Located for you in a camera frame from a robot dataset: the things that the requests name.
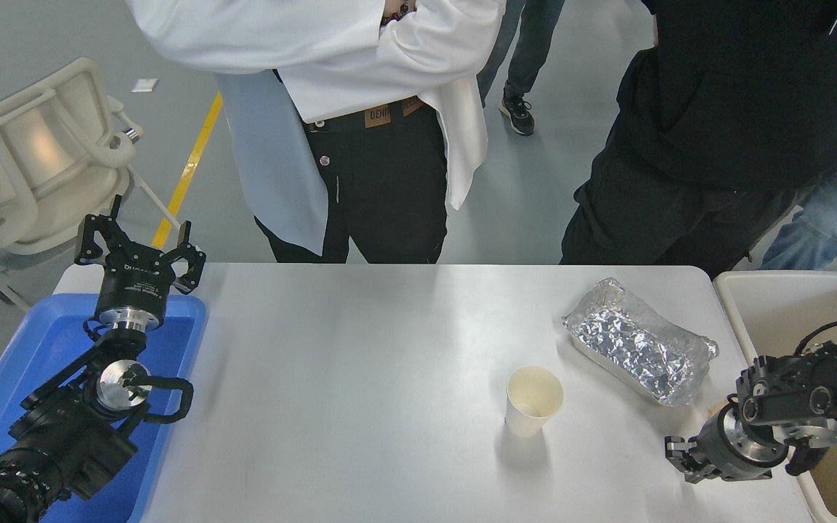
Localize cream plastic chair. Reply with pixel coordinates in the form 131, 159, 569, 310
0, 57, 182, 312

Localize crumpled foil tray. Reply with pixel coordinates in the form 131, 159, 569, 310
562, 277, 719, 407

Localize large pale bin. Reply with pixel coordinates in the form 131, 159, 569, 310
713, 270, 837, 523

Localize white paper cup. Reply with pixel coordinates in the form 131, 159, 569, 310
504, 365, 565, 438

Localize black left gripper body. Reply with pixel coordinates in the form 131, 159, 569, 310
95, 247, 171, 314

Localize blue plastic tray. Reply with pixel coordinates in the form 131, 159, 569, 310
0, 293, 208, 523

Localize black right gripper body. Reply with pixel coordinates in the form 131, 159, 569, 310
691, 405, 755, 482

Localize person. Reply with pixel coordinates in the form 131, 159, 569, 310
760, 84, 837, 271
126, 0, 506, 264
560, 0, 837, 277
477, 0, 566, 137

